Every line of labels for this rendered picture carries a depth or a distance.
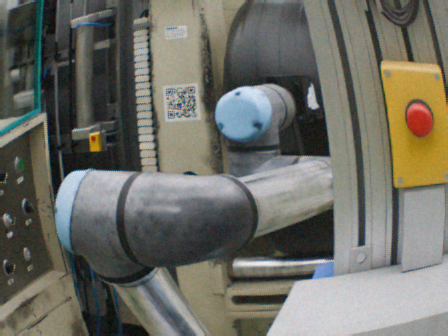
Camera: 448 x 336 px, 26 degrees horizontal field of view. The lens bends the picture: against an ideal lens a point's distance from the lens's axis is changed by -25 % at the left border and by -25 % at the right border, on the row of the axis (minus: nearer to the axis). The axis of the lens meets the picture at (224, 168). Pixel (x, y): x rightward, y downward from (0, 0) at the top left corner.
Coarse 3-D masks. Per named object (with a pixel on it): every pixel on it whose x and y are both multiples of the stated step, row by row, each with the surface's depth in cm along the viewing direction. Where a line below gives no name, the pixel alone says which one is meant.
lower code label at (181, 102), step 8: (168, 88) 241; (176, 88) 240; (184, 88) 240; (192, 88) 239; (168, 96) 241; (176, 96) 241; (184, 96) 240; (192, 96) 240; (168, 104) 242; (176, 104) 241; (184, 104) 241; (192, 104) 240; (168, 112) 242; (176, 112) 242; (184, 112) 241; (192, 112) 240; (200, 112) 240; (168, 120) 243; (176, 120) 242
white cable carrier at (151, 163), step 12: (144, 36) 241; (144, 48) 243; (144, 60) 246; (144, 72) 243; (144, 84) 244; (144, 96) 246; (144, 108) 245; (144, 120) 246; (144, 132) 246; (144, 144) 247; (156, 144) 248; (144, 156) 248; (156, 156) 249; (144, 168) 248; (156, 168) 247
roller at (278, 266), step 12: (240, 264) 237; (252, 264) 236; (264, 264) 235; (276, 264) 234; (288, 264) 233; (300, 264) 232; (312, 264) 231; (240, 276) 238; (252, 276) 237; (264, 276) 236; (276, 276) 235
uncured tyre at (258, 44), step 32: (256, 0) 223; (288, 0) 220; (256, 32) 216; (288, 32) 213; (224, 64) 220; (256, 64) 213; (288, 64) 211; (320, 96) 208; (320, 128) 209; (320, 224) 219
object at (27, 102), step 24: (0, 0) 205; (24, 0) 218; (0, 24) 207; (24, 24) 220; (0, 48) 210; (24, 48) 222; (0, 72) 211; (24, 72) 224; (0, 96) 213; (24, 96) 225; (0, 120) 214; (24, 120) 225
